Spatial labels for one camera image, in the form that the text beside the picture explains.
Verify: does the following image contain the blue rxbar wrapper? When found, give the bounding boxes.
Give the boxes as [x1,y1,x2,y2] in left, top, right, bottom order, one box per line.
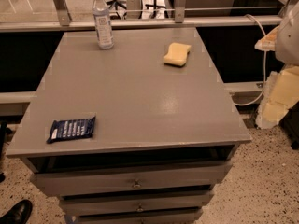
[47,117,95,144]

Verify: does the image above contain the white cable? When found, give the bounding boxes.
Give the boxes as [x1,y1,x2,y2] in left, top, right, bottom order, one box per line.
[234,13,269,107]

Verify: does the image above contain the clear plastic water bottle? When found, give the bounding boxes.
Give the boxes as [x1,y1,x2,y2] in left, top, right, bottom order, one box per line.
[92,0,114,49]

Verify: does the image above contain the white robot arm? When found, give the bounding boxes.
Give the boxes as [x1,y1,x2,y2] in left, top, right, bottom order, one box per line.
[254,2,299,129]

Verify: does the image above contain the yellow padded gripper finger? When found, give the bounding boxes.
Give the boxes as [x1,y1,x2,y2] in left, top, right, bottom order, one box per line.
[254,27,278,51]
[255,66,299,129]

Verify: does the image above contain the grey drawer cabinet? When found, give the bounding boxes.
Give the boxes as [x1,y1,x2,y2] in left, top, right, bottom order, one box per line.
[7,28,250,224]

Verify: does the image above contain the black shoe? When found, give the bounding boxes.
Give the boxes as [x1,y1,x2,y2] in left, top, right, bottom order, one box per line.
[0,200,33,224]

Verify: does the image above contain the metal railing frame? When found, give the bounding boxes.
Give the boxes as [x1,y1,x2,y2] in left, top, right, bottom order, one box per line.
[0,0,298,32]

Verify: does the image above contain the yellow sponge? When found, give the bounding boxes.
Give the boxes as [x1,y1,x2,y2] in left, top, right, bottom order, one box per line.
[163,43,191,67]

